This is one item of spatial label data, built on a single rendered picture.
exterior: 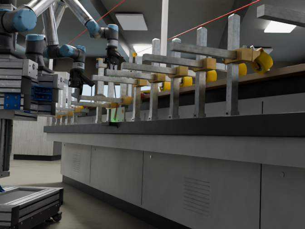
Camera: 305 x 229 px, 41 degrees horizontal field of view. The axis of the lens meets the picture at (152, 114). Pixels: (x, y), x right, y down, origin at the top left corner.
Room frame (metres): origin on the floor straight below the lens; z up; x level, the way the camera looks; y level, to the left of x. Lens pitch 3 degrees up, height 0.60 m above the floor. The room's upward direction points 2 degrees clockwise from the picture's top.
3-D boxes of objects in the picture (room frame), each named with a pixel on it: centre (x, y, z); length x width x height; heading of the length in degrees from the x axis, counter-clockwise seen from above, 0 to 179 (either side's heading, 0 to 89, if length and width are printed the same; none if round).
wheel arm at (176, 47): (1.59, -0.23, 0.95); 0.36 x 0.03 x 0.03; 115
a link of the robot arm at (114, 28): (2.79, 0.30, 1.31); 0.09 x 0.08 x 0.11; 82
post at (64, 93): (4.40, 0.96, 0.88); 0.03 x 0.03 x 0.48; 25
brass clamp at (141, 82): (2.57, 0.09, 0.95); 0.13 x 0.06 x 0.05; 25
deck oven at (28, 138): (9.97, 2.54, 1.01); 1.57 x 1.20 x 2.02; 177
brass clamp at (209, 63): (1.89, -0.23, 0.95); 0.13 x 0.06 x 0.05; 25
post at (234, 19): (1.69, -0.33, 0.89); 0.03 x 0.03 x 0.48; 25
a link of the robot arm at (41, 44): (2.74, 0.81, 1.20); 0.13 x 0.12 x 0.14; 172
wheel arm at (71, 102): (2.96, 0.39, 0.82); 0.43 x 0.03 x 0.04; 115
